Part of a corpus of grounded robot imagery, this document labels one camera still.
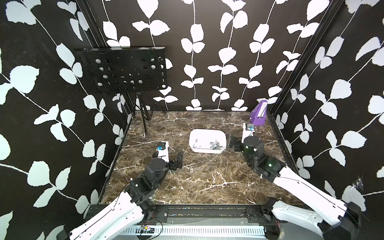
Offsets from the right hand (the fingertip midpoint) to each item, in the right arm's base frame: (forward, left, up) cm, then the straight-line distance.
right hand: (236, 131), depth 75 cm
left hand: (-8, +31, -4) cm, 33 cm away
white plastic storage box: (+11, +13, -25) cm, 31 cm away
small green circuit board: (-40, +44, -26) cm, 65 cm away
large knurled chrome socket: (+8, +8, -26) cm, 28 cm away
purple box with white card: (+29, -24, -19) cm, 42 cm away
